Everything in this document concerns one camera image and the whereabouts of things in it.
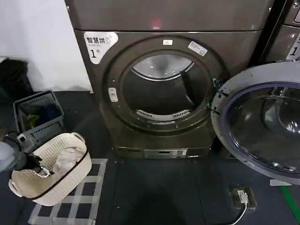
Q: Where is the blue garment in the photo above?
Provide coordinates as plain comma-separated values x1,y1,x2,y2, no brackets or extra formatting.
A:
38,104,59,122

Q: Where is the round glass dryer door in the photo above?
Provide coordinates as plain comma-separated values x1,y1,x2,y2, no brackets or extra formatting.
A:
210,62,300,180

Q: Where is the grey front-load dryer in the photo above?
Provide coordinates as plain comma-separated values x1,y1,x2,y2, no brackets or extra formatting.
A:
64,0,275,160
247,0,300,71

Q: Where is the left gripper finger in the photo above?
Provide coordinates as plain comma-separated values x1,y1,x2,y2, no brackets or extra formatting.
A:
39,163,55,176
34,167,51,179

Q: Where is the black bag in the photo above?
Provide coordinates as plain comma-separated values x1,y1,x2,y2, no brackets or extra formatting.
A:
0,57,34,99

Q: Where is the white number label sticker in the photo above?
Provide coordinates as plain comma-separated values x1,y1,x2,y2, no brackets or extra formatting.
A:
83,31,119,65
288,32,300,62

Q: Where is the white cloth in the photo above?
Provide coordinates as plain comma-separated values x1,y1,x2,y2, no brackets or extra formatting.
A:
53,147,87,173

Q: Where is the white power adapter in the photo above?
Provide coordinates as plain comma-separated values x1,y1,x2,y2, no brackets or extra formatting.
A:
236,190,249,203

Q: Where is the grey checkered floor mat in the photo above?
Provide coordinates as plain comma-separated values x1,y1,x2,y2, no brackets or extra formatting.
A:
28,158,108,225

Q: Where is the floor socket box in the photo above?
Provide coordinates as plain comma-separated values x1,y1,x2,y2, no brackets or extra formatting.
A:
228,185,257,210

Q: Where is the cream perforated laundry basket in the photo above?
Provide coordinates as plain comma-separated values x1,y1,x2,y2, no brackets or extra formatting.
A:
8,132,93,207

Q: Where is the yellow-green garment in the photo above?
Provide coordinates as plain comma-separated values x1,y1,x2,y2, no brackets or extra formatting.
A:
26,114,41,128

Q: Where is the grey slotted plastic basket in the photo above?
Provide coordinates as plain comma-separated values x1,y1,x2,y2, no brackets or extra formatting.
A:
13,90,65,145

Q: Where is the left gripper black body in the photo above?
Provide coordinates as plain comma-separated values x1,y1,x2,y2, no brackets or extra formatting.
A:
25,154,44,171

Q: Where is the white adapter cable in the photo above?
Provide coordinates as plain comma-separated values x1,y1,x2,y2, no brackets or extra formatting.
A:
236,201,248,225

